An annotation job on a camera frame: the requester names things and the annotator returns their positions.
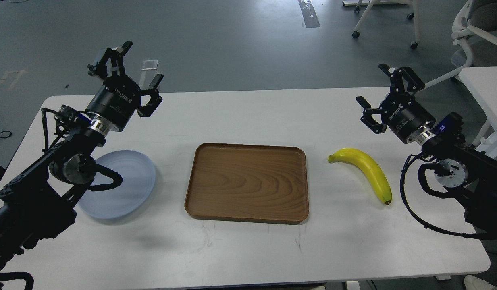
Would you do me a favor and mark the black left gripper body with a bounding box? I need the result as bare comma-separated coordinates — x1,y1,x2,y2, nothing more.
85,75,140,132

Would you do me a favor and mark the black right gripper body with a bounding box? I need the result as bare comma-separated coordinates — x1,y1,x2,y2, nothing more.
379,93,436,144

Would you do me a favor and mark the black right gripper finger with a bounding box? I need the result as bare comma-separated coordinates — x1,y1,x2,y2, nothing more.
378,64,426,97
356,97,387,134

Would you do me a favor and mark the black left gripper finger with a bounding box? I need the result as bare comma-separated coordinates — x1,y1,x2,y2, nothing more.
136,74,164,118
87,41,133,84

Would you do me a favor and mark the yellow banana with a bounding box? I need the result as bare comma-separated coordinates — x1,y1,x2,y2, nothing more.
327,147,393,205

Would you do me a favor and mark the light blue plate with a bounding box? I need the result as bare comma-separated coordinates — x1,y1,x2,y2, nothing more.
78,150,156,220

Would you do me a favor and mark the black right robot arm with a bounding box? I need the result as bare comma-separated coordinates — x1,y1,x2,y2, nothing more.
356,64,497,240

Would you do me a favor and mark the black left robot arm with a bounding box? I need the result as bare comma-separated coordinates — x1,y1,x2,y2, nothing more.
0,41,164,290

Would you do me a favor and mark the white rolling stand base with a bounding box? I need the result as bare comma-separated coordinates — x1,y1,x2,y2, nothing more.
342,0,421,51

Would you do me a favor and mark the white side table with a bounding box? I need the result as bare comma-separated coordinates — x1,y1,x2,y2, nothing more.
459,66,497,160

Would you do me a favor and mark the white office chair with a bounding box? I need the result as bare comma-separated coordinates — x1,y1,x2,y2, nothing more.
425,0,497,88

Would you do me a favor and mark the brown wooden tray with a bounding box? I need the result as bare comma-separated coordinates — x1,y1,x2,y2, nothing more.
184,143,309,225

